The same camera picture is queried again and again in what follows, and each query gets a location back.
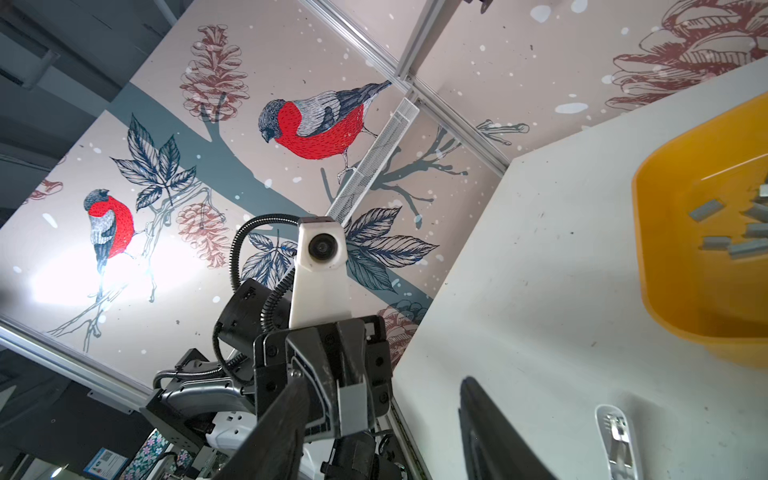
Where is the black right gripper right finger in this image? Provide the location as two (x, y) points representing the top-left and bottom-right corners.
(459, 377), (555, 480)

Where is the silver staple strip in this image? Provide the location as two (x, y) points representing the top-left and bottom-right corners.
(727, 238), (768, 259)
(689, 199), (725, 223)
(700, 236), (731, 251)

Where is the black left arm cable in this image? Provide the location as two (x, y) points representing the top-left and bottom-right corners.
(211, 213), (301, 385)

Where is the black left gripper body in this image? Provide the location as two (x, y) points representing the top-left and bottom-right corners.
(253, 315), (393, 438)

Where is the yellow plastic tray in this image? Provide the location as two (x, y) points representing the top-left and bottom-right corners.
(632, 95), (767, 369)

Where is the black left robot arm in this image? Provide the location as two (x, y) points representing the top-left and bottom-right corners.
(141, 279), (392, 452)

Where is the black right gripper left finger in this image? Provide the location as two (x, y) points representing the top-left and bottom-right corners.
(214, 377), (310, 480)

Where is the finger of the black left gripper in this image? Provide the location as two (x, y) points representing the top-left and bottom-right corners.
(337, 320), (369, 437)

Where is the white stapler top part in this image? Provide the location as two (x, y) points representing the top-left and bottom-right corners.
(595, 404), (644, 480)

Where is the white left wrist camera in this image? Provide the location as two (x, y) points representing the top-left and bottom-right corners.
(289, 217), (351, 329)

